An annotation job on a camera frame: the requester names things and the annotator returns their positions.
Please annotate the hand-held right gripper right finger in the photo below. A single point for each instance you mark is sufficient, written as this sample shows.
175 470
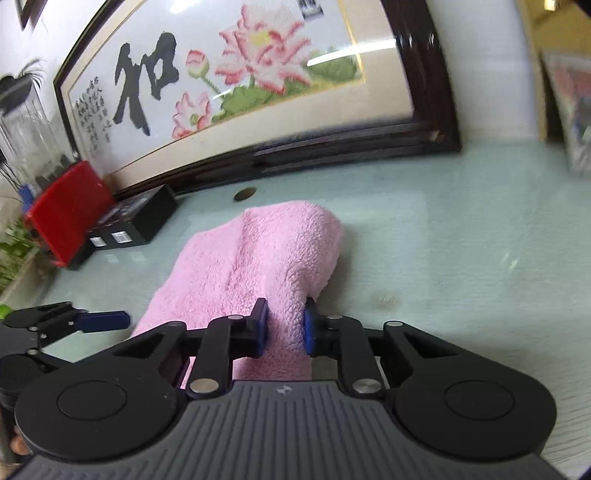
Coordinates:
308 328

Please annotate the gold wall plaque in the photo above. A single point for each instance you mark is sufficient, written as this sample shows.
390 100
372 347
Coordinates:
558 23

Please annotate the brown coin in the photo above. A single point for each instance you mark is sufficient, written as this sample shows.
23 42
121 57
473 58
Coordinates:
244 193

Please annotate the pink towel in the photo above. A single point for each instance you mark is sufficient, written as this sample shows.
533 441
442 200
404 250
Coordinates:
258 258

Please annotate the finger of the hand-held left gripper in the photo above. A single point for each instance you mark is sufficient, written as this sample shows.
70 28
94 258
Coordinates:
104 321

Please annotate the silver framed photo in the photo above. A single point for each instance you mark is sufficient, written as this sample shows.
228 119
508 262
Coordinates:
572 106

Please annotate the red blender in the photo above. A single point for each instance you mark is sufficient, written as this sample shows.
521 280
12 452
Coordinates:
69 212

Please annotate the dark wall picture frame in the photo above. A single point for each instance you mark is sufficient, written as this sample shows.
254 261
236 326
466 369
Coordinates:
27 11

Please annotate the black box with white label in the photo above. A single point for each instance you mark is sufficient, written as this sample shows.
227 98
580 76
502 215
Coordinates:
99 230
147 212

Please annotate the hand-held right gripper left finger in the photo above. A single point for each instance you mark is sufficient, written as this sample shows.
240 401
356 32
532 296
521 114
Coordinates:
262 328

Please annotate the blue plastic object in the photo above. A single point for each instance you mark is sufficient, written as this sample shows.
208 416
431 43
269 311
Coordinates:
27 194

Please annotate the potted green plant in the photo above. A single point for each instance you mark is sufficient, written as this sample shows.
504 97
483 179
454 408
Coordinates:
18 258

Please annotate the framed lotus embroidery picture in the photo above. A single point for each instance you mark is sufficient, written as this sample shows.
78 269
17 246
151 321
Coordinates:
258 74

